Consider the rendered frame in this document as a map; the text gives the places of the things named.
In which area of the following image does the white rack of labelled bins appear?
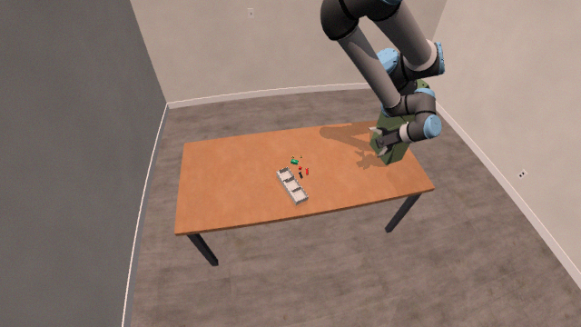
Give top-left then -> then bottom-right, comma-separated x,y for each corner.
276,167 -> 309,205

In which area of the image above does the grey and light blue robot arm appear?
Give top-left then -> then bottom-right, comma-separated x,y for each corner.
320,0 -> 445,144

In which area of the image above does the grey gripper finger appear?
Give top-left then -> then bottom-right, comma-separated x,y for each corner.
370,127 -> 388,134
377,146 -> 392,158

